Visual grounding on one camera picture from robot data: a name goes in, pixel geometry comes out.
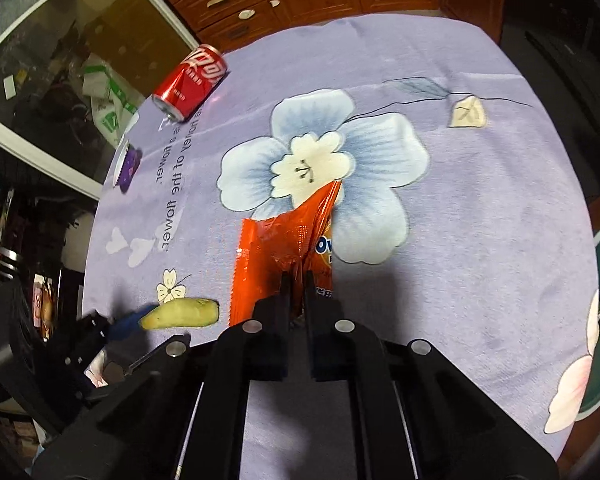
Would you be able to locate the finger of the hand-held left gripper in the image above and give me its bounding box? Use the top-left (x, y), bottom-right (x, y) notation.
top-left (82, 345), bottom-right (170, 403)
top-left (47, 310), bottom-right (151, 368)

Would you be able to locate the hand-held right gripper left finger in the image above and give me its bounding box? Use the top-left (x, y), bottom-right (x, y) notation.
top-left (32, 270), bottom-right (293, 480)

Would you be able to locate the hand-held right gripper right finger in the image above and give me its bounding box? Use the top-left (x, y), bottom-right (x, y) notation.
top-left (302, 270), bottom-right (558, 480)

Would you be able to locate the yellow-green vegetable piece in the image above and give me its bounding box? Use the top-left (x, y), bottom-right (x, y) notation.
top-left (139, 298), bottom-right (220, 331)

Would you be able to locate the orange snack packet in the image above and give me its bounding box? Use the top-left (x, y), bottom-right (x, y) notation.
top-left (230, 180), bottom-right (343, 331)

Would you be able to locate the cluttered dark shelf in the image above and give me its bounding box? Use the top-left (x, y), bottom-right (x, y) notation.
top-left (0, 180), bottom-right (83, 341)

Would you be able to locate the purple floral tablecloth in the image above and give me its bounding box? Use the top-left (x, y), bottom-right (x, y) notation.
top-left (80, 16), bottom-right (600, 480)

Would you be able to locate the purple yogurt cup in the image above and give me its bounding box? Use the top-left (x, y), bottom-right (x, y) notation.
top-left (114, 137), bottom-right (143, 195)

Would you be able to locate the white green-print plastic bag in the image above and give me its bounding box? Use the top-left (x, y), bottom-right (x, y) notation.
top-left (82, 57), bottom-right (141, 148)

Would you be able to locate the red soda can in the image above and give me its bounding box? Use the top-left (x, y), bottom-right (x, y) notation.
top-left (151, 44), bottom-right (229, 123)

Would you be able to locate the glass door panel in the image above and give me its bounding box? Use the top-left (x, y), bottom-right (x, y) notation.
top-left (0, 0), bottom-right (201, 196)

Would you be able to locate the dark built-in appliance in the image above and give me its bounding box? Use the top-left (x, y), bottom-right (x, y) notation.
top-left (500, 0), bottom-right (600, 201)

